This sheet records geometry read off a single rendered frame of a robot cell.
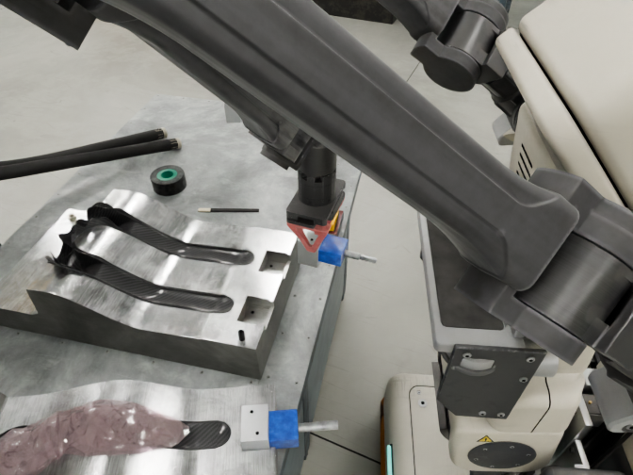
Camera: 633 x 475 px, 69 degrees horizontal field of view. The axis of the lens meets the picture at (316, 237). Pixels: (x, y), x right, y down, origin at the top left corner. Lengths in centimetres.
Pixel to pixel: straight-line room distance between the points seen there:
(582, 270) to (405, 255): 180
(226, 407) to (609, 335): 52
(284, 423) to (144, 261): 38
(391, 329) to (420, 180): 161
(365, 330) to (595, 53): 151
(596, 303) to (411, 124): 18
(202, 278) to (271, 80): 64
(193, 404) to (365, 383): 106
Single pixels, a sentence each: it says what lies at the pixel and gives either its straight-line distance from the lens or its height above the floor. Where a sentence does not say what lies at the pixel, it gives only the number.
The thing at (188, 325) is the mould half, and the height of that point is 89.
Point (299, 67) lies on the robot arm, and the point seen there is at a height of 140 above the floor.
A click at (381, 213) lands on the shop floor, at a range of 231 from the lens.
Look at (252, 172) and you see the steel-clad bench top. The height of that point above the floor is 80.
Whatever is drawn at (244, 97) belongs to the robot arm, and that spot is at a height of 128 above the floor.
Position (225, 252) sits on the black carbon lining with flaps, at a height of 88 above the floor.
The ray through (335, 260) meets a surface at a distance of 77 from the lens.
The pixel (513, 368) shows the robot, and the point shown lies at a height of 101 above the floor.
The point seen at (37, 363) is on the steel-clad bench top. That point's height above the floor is 80.
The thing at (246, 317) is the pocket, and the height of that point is 86.
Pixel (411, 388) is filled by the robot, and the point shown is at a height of 28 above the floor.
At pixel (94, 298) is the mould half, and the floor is 91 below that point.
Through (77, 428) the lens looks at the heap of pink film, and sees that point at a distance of 69.
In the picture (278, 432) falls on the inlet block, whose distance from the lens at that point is 68.
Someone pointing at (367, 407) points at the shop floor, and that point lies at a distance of 167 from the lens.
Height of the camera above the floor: 149
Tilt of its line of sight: 44 degrees down
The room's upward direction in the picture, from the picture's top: straight up
